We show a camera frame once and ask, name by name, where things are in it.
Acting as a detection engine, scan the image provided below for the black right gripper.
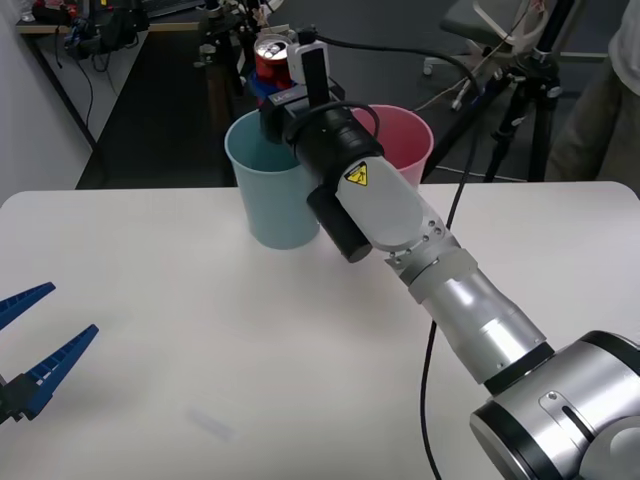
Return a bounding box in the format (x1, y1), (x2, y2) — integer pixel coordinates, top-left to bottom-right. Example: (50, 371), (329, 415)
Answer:
(248, 28), (347, 147)

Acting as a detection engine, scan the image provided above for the person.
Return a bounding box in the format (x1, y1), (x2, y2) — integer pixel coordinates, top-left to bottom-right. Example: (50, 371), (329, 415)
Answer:
(544, 0), (640, 182)

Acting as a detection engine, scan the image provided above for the pale floor cable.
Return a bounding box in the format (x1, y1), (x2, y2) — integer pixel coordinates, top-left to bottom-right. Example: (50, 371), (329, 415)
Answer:
(414, 29), (506, 112)

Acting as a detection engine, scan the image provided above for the pink plastic bin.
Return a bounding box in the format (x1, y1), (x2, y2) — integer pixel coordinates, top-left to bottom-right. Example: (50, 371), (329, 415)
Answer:
(349, 104), (434, 189)

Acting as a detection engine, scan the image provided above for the black tripod stand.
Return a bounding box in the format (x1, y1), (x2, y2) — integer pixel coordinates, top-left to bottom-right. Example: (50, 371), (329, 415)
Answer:
(192, 0), (301, 119)

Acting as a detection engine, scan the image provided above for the red drink can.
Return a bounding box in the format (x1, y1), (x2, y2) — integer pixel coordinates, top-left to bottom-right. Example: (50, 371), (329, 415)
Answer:
(253, 35), (294, 86)

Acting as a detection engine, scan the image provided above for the black bag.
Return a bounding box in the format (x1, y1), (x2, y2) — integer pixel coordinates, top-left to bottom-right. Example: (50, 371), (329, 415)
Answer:
(64, 0), (151, 56)

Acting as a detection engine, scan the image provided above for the wooden-edged desk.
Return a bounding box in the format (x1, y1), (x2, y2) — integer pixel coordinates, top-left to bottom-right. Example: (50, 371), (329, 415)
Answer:
(14, 19), (209, 151)

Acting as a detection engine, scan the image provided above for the large black tripod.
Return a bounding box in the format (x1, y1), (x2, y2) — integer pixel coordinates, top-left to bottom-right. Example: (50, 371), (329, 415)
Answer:
(429, 0), (576, 184)

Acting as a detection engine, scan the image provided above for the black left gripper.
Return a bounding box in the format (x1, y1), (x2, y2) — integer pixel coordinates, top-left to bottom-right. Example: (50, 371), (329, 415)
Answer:
(0, 282), (100, 426)

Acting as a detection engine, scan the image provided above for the pale blue plastic bin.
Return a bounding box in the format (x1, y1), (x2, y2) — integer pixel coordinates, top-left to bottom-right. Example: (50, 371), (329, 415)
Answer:
(224, 109), (321, 250)

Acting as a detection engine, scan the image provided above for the grey office chair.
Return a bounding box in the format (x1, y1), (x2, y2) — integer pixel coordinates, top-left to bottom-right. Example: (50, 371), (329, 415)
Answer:
(423, 0), (551, 111)

